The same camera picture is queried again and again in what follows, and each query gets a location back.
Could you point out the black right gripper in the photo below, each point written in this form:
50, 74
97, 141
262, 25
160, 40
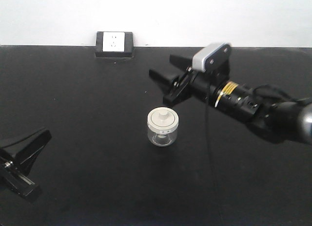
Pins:
203, 86

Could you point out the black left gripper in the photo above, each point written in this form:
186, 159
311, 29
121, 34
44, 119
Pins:
17, 156

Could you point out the glass jar with beige lid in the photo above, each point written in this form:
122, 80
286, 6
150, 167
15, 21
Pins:
162, 125

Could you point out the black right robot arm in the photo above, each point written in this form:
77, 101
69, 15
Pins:
266, 110

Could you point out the black white power socket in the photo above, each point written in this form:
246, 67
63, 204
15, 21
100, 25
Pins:
114, 44

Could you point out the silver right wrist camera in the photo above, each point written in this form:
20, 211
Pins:
210, 56

